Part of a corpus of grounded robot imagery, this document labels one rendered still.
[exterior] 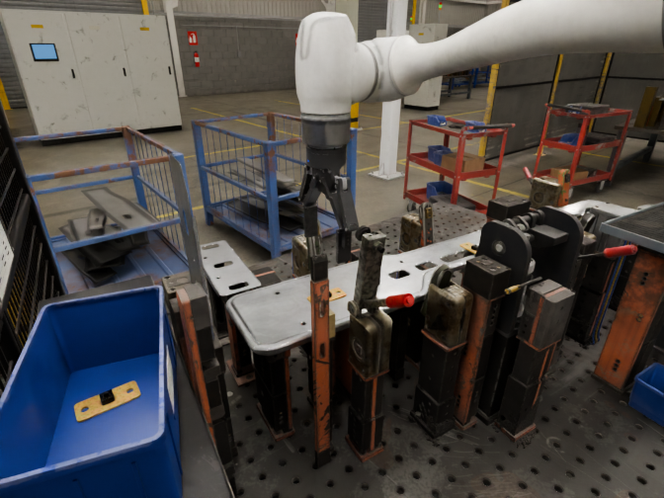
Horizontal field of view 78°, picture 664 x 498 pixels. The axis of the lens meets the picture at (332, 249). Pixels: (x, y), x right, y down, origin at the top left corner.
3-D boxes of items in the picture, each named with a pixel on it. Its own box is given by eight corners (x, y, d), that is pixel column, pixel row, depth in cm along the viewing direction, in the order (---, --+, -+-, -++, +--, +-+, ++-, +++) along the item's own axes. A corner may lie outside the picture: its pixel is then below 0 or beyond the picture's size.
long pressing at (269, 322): (582, 198, 154) (584, 194, 153) (648, 217, 136) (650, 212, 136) (220, 301, 91) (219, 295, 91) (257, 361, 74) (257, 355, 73)
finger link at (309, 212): (304, 207, 86) (303, 207, 87) (305, 238, 90) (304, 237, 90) (317, 206, 88) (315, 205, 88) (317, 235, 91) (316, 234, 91)
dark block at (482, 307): (456, 402, 102) (483, 253, 83) (477, 423, 97) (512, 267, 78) (441, 411, 100) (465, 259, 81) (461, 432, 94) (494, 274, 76)
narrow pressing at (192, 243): (200, 315, 84) (171, 150, 69) (215, 348, 75) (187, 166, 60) (197, 316, 84) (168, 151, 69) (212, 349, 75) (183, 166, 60)
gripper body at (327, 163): (355, 146, 74) (354, 195, 78) (331, 138, 81) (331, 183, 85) (319, 150, 71) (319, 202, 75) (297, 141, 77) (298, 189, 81)
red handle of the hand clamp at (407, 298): (369, 295, 79) (418, 290, 65) (372, 306, 79) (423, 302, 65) (350, 301, 77) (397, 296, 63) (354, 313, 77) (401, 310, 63)
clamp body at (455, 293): (430, 398, 104) (448, 271, 87) (463, 432, 95) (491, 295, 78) (401, 413, 99) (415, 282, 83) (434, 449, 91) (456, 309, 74)
